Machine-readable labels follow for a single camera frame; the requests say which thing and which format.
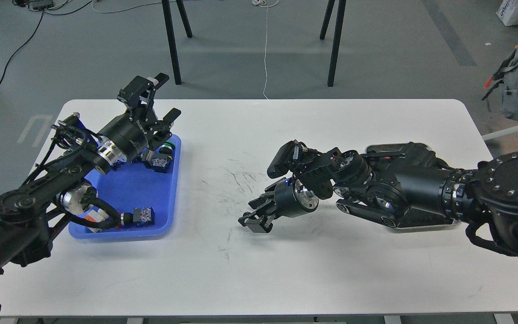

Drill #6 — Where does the black table leg pair left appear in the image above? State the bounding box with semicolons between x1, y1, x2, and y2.
161;0;193;86

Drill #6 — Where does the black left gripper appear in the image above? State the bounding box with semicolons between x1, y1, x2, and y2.
98;72;182;162

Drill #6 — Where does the green push button switch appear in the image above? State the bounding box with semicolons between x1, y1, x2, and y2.
140;141;175;173

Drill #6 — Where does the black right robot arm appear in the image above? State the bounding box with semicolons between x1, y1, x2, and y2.
238;140;518;257

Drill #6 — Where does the blue plastic tray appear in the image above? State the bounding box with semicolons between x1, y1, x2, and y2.
68;135;182;242

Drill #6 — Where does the orange white switch module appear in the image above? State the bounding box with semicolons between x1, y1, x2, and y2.
84;211;106;233

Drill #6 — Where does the black table leg pair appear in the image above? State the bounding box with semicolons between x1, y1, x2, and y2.
319;0;347;87
161;0;193;86

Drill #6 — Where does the black table leg pair right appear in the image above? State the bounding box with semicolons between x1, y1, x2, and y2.
319;0;347;87

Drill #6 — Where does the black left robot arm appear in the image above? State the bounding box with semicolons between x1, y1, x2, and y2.
0;72;181;275

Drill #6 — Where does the red push button switch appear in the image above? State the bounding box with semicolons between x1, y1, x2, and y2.
120;207;155;227

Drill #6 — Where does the black power adapter on floor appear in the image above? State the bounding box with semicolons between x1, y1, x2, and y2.
12;0;54;12

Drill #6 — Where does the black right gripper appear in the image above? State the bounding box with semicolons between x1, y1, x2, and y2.
238;178;319;233

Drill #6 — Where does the white cable on floor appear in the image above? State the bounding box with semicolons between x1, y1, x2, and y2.
253;0;279;100

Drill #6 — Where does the white cardboard box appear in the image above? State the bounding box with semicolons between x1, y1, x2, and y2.
496;0;518;27

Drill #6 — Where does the metal tray with black mat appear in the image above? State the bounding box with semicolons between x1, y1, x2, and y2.
364;142;459;230

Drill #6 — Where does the black cable on floor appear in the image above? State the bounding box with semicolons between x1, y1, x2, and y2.
0;0;93;111

